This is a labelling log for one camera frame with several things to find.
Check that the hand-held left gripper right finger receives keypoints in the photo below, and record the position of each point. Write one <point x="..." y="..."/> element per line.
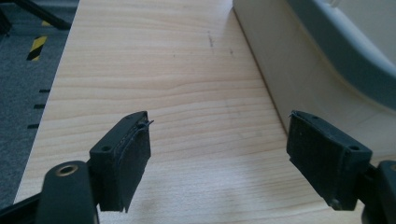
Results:
<point x="327" y="161"/>

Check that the black metal stand leg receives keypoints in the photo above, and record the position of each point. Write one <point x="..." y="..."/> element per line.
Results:
<point x="40" y="14"/>

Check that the yellow and black floor tape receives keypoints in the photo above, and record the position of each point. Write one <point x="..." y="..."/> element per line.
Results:
<point x="36" y="47"/>

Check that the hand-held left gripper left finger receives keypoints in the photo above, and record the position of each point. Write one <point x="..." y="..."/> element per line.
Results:
<point x="120" y="161"/>

